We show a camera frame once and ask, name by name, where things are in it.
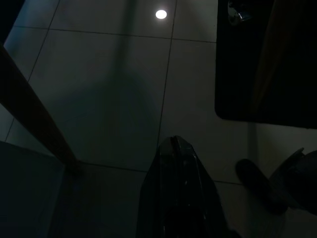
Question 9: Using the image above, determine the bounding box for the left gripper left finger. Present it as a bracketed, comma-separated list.
[137, 137, 178, 238]

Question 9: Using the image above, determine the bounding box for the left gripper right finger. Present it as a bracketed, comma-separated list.
[174, 135, 225, 238]

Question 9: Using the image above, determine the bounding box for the black floor mat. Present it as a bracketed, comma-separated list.
[214, 0, 317, 130]

